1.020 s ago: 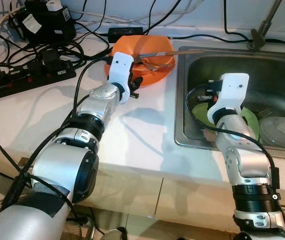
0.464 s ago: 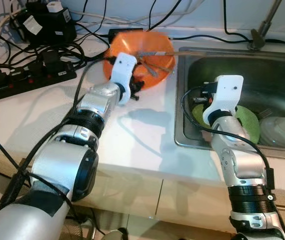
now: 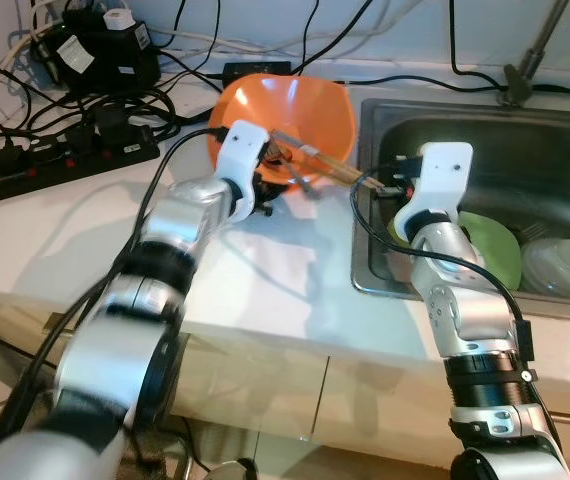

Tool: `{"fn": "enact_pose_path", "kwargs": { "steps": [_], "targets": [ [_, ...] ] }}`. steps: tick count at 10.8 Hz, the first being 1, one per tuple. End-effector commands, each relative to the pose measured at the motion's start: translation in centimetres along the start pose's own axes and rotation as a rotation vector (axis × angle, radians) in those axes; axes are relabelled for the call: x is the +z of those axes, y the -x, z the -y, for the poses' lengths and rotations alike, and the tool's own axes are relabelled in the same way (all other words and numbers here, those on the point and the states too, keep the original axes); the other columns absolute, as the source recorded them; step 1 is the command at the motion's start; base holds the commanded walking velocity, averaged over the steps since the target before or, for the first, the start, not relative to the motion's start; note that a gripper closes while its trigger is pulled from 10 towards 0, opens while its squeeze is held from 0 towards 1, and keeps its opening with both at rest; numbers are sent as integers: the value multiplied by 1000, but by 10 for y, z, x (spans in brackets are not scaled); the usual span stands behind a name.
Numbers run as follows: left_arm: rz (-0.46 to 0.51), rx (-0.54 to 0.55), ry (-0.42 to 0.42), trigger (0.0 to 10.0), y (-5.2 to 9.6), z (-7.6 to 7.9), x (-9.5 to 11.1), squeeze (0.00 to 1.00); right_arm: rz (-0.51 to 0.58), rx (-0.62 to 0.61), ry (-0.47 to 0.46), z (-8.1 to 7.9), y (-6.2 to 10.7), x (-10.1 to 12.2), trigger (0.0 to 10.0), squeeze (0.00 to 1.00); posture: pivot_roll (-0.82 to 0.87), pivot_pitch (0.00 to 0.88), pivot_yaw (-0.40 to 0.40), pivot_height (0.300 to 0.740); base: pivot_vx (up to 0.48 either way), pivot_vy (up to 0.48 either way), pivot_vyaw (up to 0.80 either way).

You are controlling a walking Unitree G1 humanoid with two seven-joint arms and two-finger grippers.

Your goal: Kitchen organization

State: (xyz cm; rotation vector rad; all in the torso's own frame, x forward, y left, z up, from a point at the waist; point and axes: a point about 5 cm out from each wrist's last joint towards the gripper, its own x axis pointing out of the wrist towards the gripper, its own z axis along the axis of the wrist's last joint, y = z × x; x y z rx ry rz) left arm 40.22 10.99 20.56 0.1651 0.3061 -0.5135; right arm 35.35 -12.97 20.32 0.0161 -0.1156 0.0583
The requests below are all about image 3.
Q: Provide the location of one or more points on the wooden chopstick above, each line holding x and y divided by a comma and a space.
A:
330, 160
340, 172

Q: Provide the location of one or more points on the brown wooden spoon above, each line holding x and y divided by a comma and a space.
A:
283, 152

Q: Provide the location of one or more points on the orange plastic bowl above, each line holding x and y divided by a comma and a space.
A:
315, 110

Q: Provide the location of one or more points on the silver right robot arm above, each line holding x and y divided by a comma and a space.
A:
455, 300

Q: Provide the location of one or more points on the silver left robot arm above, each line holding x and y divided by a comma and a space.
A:
155, 290

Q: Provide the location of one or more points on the beige kitchen cabinet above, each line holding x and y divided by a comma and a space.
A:
265, 390

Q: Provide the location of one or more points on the green plate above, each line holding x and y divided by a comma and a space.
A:
495, 250

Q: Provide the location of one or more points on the small black power adapter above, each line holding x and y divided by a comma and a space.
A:
255, 72

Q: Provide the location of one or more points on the stainless steel sink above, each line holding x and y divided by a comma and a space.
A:
525, 150

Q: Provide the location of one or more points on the white ribbed bowl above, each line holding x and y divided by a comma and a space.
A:
565, 268

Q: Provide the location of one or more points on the metal faucet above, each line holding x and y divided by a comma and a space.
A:
535, 50

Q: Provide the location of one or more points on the black power strip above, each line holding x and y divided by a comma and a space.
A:
65, 165

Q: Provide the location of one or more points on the black power supply box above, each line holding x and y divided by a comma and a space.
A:
105, 60

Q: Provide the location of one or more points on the white plug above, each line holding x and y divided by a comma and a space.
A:
118, 18

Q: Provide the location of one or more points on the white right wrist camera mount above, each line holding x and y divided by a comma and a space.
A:
443, 170

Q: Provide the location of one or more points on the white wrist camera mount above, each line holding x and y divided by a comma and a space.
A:
443, 170
237, 145

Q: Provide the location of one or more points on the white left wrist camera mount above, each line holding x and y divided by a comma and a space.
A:
237, 145

